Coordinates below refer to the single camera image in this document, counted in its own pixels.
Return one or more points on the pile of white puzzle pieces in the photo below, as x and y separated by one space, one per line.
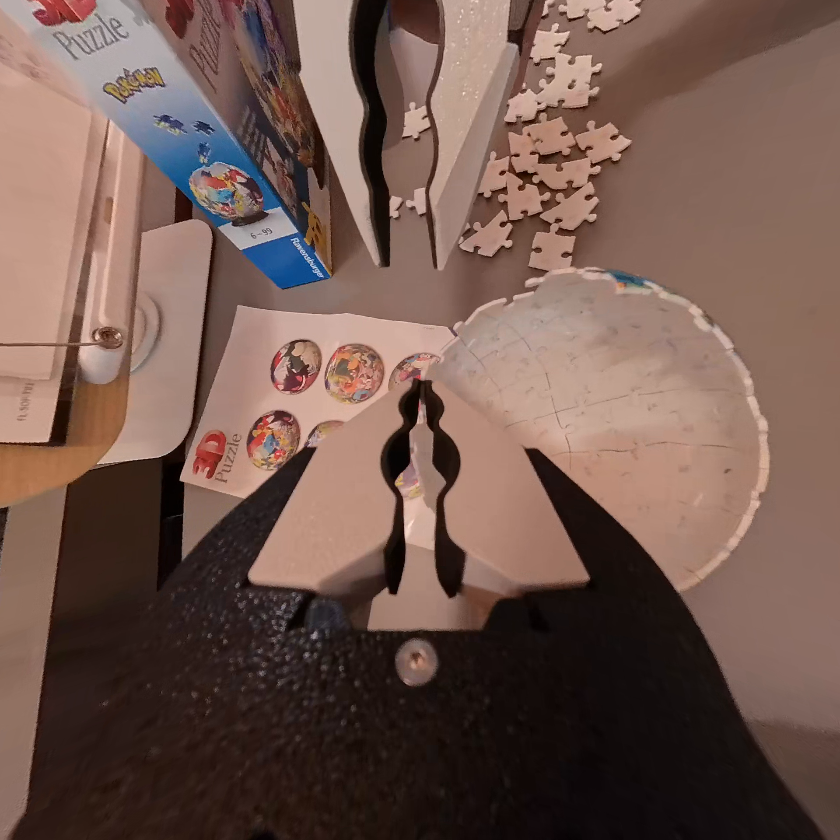
564 79

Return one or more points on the white post with metal screw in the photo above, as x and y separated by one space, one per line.
105 358

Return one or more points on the round wooden board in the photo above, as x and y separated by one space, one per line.
65 472

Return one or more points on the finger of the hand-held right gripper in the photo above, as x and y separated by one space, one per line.
334 79
472 98

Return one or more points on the blue puzzle box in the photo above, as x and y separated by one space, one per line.
170 131

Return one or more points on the printed puzzle instruction sheet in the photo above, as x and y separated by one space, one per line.
223 367

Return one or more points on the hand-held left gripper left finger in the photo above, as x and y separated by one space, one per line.
328 512

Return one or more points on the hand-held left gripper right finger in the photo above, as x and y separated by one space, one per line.
512 512

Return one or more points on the white half-sphere puzzle ball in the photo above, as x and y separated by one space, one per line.
623 407

